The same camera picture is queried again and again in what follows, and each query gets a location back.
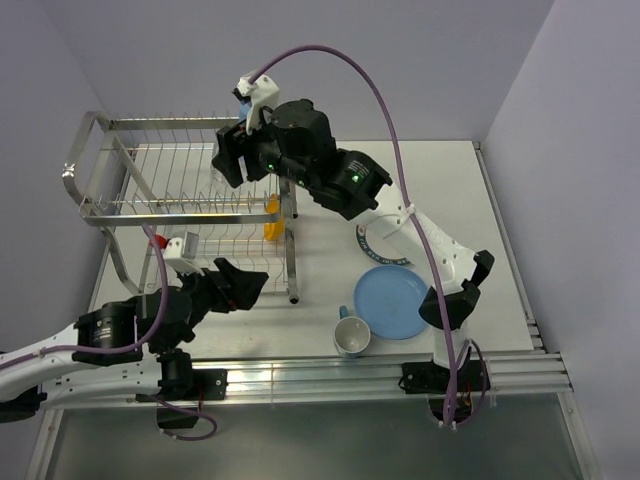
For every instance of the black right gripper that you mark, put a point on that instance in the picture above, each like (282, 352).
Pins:
(230, 142)

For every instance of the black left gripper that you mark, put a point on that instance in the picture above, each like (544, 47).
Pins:
(235, 289)

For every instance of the tall blue plastic cup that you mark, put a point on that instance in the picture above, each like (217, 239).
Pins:
(244, 110)

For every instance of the yellow bowl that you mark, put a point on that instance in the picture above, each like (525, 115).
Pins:
(274, 230)

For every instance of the clear drinking glass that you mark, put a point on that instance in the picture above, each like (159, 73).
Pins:
(216, 175)

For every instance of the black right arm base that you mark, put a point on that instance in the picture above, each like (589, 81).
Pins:
(427, 378)

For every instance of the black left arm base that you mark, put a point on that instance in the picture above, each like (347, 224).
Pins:
(195, 385)

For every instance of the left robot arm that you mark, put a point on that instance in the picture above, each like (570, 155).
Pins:
(126, 347)

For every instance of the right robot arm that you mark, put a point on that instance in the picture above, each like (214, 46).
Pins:
(366, 194)

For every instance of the stainless steel dish rack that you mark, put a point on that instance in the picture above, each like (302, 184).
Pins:
(123, 173)

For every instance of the blue mug white inside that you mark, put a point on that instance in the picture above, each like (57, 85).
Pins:
(351, 336)

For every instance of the white plate green rim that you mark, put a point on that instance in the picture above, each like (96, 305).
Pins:
(377, 250)

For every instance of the blue plate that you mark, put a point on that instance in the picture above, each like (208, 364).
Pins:
(388, 298)

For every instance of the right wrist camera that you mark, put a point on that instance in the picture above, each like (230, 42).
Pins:
(263, 92)

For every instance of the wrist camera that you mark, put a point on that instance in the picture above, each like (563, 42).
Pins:
(263, 92)
(179, 252)

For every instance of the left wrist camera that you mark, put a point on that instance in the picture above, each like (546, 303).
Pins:
(179, 252)

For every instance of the aluminium mounting rail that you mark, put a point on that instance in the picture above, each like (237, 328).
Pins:
(289, 362)

